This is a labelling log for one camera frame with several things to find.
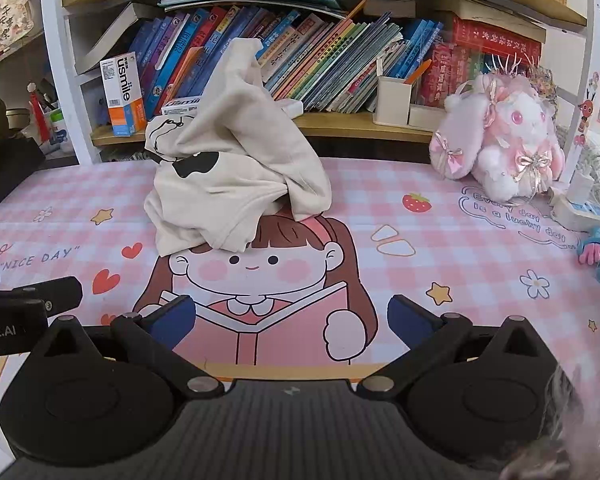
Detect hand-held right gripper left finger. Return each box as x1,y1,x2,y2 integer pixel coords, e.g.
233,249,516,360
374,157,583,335
32,294,226,402

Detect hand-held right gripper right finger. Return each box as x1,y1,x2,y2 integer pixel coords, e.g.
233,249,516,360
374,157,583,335
356,294,556,402

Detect cream printed T-shirt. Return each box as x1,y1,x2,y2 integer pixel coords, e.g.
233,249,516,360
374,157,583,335
144,37,333,257

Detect pink checked cartoon desk mat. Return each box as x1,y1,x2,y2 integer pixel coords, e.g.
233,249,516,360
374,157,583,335
0,156,600,468

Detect white jar with green lid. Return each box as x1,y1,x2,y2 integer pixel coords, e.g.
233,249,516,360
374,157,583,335
47,110,69,146

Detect red bottle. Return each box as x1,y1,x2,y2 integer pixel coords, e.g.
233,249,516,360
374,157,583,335
27,82,49,144

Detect wooden bookshelf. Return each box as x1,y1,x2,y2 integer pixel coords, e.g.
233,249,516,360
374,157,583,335
40,0,597,166

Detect pink plush bunny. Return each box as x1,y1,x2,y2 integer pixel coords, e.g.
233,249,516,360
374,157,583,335
428,67,566,204

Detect low white box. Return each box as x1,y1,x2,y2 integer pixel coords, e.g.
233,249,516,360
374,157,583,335
407,104,449,131

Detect white power strip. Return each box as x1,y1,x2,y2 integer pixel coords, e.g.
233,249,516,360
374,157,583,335
550,192,600,234

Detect tall white orange box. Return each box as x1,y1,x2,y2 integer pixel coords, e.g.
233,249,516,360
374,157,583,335
99,51,148,137

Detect flat white orange box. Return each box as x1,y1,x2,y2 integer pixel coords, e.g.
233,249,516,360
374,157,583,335
160,96,202,117

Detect white pen holder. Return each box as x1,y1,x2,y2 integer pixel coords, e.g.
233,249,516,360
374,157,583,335
372,75,414,126

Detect white charger plug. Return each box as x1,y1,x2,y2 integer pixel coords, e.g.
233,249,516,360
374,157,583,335
567,170,595,206

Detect grey leaning book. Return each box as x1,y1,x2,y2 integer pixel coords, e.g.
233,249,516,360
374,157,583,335
75,2,154,76

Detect row of colourful books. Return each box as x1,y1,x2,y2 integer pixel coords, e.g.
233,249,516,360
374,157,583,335
127,0,546,117

